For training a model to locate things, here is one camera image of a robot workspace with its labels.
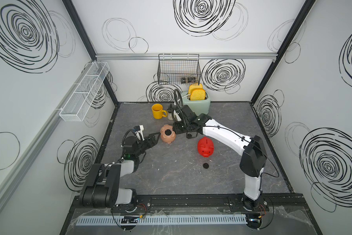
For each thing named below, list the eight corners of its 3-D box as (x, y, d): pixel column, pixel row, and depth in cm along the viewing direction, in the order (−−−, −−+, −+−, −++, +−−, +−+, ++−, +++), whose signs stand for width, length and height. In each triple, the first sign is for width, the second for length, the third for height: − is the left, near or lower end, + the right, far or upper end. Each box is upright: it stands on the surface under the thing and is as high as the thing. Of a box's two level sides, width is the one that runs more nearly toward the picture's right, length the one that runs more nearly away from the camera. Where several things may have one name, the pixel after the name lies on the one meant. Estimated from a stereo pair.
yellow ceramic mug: (157, 122, 110) (155, 114, 103) (151, 114, 115) (149, 105, 108) (166, 117, 113) (165, 109, 106) (160, 109, 118) (159, 101, 111)
